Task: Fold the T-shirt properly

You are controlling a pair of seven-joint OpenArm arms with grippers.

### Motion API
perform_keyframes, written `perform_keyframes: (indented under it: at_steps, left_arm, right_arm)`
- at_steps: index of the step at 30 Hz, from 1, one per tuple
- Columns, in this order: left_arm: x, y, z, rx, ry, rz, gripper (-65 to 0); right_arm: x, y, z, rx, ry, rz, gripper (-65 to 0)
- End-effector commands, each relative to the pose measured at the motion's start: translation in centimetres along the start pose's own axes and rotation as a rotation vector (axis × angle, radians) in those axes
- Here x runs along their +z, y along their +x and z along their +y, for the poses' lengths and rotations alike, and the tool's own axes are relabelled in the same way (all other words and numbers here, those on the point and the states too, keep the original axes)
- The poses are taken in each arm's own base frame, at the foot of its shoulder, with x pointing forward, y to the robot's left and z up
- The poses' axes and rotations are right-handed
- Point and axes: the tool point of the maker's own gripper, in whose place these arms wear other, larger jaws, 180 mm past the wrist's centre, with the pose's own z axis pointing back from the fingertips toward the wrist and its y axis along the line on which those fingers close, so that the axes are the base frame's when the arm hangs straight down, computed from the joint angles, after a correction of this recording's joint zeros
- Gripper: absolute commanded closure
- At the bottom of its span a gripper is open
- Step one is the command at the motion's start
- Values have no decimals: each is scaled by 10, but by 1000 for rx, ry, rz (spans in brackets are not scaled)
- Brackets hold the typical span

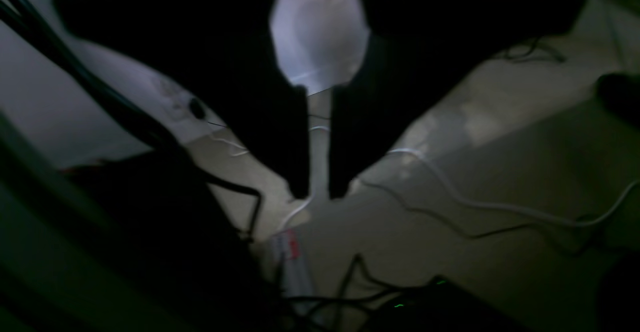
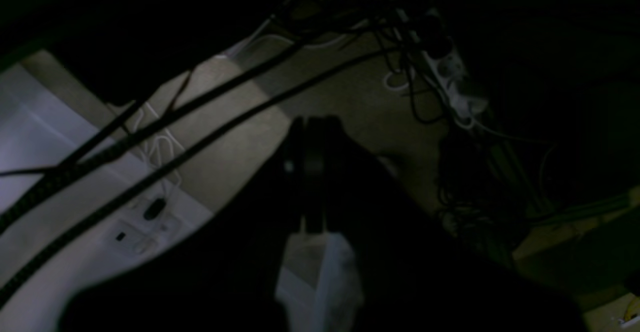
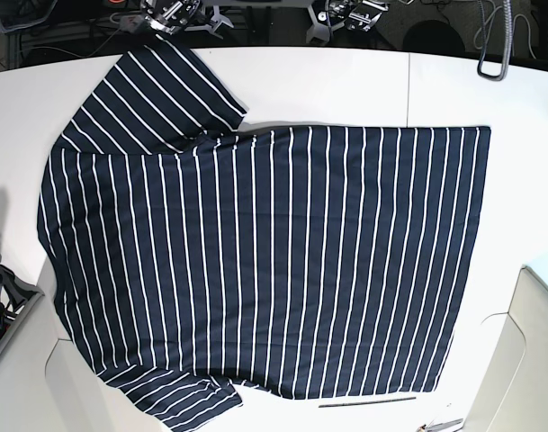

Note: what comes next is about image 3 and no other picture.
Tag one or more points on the navy white striped T-shirt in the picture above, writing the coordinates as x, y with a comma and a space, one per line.
309, 261

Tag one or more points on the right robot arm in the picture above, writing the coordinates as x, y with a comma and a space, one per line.
175, 16

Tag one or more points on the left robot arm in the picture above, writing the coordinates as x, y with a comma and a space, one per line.
327, 17

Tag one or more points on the black ruler strip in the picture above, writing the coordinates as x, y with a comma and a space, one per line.
365, 402

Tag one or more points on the black round stool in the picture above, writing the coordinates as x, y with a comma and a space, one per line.
433, 37

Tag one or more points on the scissors at table edge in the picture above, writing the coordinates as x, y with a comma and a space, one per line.
448, 426

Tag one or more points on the grey bin with blue tools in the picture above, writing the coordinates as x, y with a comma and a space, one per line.
16, 297

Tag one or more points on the beige chair right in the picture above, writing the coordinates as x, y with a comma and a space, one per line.
500, 371

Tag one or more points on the beige chair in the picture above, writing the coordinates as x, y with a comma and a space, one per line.
500, 371
45, 384

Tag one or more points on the beige chair left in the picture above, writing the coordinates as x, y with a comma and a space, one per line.
45, 384

